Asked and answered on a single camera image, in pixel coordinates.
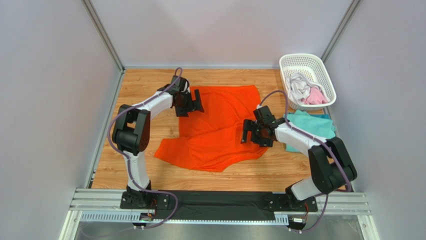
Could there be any aluminium frame rail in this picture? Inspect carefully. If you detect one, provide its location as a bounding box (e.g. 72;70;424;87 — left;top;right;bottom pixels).
60;188;379;240

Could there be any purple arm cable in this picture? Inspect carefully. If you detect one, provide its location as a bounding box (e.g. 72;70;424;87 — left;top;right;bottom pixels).
258;89;353;233
106;67;184;230

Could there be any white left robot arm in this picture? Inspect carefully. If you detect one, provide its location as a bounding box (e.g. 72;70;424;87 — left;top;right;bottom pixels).
108;75;204;209

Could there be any pink t shirt in basket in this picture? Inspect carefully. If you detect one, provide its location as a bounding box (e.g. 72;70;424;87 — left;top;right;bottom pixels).
302;87;330;105

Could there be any left aluminium corner post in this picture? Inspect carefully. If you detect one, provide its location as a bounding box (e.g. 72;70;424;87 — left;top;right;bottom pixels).
81;0;125;73

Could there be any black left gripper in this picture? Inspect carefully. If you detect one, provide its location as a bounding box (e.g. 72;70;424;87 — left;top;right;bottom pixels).
176;88;205;117

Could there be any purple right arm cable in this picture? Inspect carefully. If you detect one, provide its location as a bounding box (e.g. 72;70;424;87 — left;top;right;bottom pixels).
258;89;353;233

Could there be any white t shirt in basket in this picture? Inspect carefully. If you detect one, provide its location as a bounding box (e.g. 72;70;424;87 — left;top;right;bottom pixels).
285;73;322;106

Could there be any aluminium corner post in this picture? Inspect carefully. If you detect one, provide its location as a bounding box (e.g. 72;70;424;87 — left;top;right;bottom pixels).
321;0;363;64
81;0;125;73

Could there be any teal folded t shirt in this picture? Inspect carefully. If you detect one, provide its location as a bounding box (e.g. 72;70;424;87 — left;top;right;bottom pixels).
287;110;336;139

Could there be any white plastic laundry basket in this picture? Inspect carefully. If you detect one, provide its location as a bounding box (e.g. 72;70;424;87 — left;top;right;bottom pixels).
278;53;337;111

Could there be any orange t shirt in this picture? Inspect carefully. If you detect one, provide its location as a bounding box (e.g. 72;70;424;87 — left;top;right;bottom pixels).
154;85;268;172

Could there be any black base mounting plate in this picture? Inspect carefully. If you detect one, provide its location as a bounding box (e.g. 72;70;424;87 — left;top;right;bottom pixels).
120;189;319;221

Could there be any right aluminium corner post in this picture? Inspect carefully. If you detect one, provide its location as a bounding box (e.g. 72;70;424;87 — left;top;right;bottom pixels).
321;0;363;64

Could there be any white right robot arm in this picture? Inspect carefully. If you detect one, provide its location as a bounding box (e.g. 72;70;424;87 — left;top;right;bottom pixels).
241;106;358;208

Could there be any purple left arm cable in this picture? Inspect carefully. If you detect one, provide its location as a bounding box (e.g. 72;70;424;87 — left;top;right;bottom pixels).
106;67;184;230

